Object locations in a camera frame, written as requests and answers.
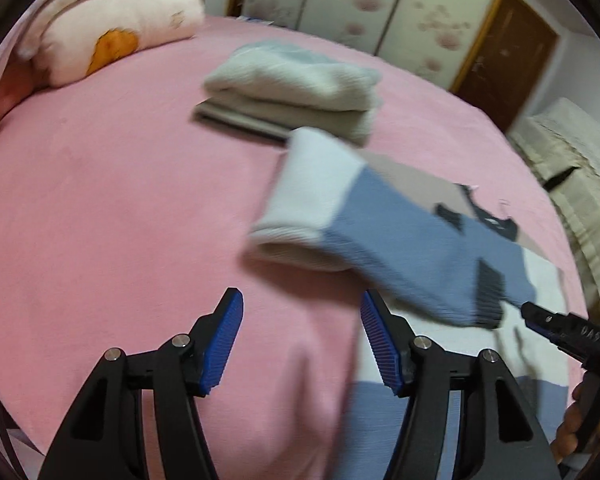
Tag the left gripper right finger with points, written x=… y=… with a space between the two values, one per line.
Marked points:
x=499 y=436

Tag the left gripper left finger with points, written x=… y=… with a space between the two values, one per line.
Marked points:
x=101 y=436

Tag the colour block knit sweater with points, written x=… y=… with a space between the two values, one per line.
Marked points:
x=456 y=273

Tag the folded grey knit clothes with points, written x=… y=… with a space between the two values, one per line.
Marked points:
x=272 y=88

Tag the person's right hand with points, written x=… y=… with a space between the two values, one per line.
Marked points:
x=566 y=441

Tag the cream lace covered furniture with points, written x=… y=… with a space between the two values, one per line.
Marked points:
x=561 y=146

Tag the pink bed blanket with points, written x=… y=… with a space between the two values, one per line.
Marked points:
x=122 y=220

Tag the dark brown wooden door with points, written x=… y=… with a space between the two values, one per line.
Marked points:
x=509 y=63

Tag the floral sliding wardrobe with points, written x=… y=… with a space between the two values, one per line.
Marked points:
x=435 y=39

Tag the folded pink quilt stack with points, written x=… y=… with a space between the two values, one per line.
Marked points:
x=71 y=39

